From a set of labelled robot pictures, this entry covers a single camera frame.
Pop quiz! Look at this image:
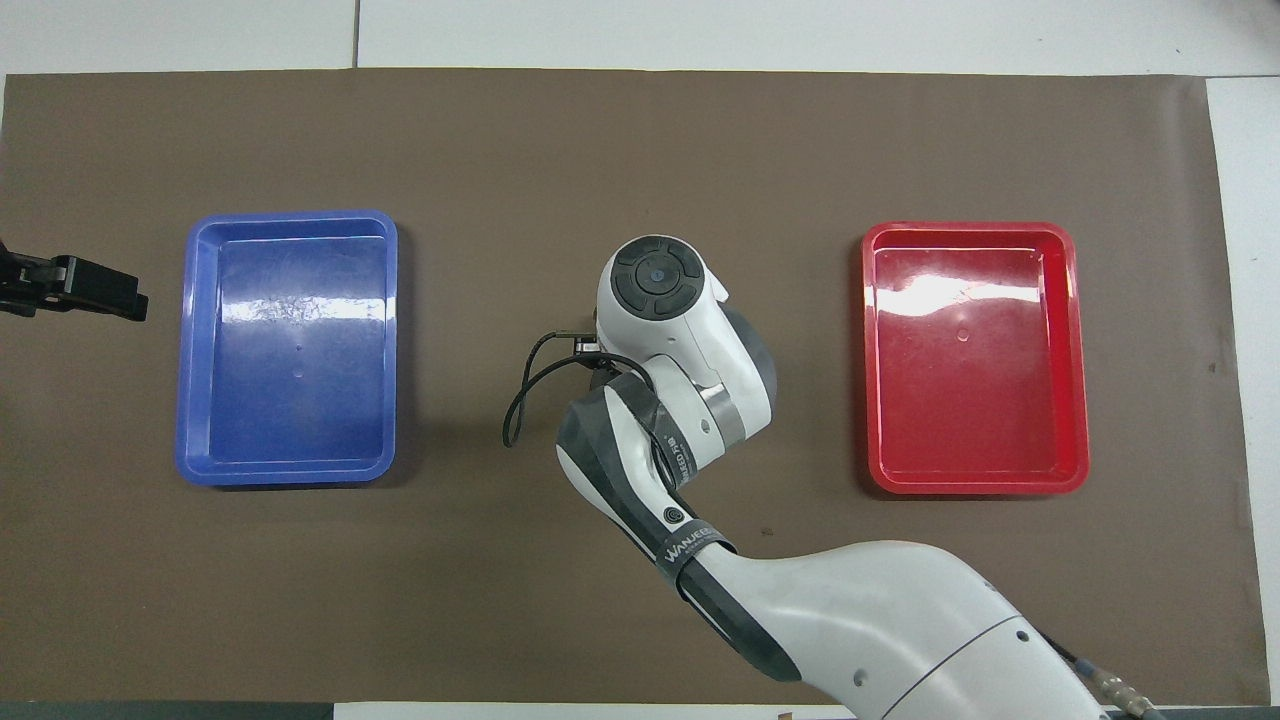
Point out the blue plastic tray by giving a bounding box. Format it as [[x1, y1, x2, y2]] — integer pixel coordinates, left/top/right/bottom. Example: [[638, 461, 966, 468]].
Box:
[[175, 209, 399, 487]]

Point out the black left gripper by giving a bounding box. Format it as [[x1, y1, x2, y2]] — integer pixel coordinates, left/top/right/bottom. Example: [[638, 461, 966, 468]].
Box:
[[0, 240, 150, 323]]

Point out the red plastic tray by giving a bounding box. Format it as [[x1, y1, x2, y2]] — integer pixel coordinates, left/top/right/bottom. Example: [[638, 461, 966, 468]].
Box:
[[862, 221, 1091, 496]]

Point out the grey cable with metal plug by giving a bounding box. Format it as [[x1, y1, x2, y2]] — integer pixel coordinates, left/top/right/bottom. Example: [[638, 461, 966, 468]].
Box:
[[1040, 635, 1166, 720]]

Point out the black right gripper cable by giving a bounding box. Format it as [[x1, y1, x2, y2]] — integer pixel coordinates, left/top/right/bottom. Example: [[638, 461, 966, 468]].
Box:
[[502, 332, 626, 449]]

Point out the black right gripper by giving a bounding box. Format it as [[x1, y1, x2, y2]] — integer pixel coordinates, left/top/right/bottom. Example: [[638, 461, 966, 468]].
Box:
[[588, 352, 641, 397]]

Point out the brown table mat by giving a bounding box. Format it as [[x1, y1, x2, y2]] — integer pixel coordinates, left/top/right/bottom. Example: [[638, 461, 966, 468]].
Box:
[[0, 68, 1273, 707]]

